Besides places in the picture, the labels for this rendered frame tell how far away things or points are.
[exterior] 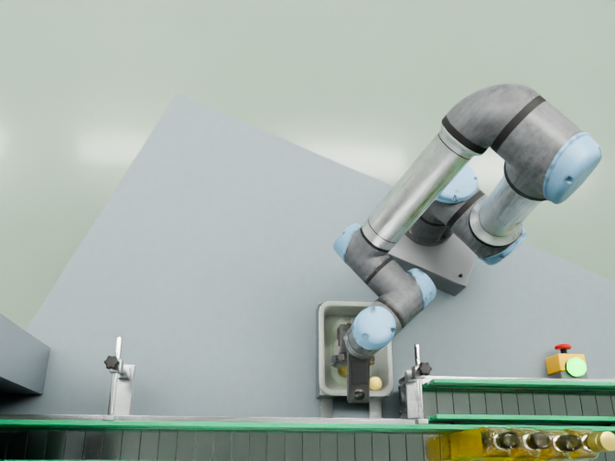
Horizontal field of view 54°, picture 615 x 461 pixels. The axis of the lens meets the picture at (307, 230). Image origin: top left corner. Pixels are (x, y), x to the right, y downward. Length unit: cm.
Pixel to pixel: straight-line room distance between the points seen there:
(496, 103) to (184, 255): 90
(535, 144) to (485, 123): 9
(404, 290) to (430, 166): 25
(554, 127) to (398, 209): 31
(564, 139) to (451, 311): 73
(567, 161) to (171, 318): 99
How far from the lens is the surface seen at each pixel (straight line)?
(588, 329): 180
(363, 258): 121
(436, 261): 159
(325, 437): 140
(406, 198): 114
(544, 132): 105
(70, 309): 162
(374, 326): 115
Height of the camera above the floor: 226
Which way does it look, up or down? 67 degrees down
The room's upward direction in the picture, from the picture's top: 16 degrees clockwise
